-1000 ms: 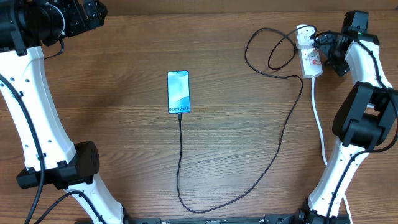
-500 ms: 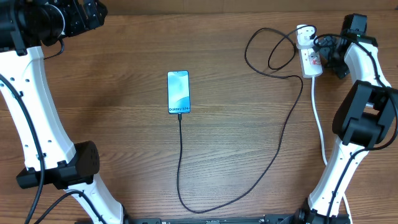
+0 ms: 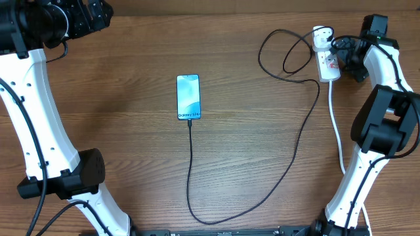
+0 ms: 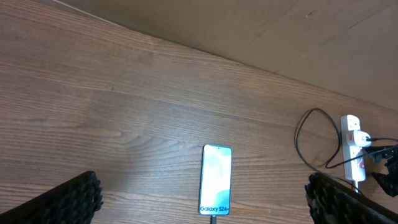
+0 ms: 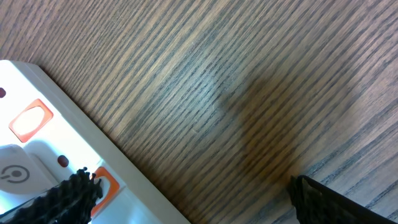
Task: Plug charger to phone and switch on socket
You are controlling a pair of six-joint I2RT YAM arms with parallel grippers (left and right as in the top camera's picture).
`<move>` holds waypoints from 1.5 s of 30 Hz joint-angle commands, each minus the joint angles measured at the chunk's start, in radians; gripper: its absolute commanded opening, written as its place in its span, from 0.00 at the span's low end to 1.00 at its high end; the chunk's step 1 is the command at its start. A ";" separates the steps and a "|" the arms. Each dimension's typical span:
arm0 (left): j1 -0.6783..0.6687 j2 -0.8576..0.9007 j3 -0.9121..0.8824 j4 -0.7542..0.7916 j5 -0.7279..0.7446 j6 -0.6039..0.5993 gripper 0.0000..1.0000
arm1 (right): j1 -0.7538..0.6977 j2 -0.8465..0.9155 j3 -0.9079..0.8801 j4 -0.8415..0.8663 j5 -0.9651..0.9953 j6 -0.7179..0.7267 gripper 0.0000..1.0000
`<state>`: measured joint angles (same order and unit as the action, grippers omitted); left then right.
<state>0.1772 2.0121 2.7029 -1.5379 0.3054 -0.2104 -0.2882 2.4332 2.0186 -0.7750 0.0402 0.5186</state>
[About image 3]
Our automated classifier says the black USB charging cable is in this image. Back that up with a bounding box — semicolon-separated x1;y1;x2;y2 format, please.
186;26;335;226

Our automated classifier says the blue Galaxy smartphone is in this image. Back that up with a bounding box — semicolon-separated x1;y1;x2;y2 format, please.
177;74;201;120

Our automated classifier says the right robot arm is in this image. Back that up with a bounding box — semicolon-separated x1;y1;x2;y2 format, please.
299;14;419;235

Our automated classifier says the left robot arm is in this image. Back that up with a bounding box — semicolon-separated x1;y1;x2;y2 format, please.
1;0;135;235

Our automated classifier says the white charger plug adapter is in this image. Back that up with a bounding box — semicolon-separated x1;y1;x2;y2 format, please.
312;28;333;52

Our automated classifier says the white power strip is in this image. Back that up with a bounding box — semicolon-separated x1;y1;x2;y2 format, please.
312;26;342;83

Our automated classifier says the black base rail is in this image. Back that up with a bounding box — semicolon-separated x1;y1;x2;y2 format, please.
131;224;371;236

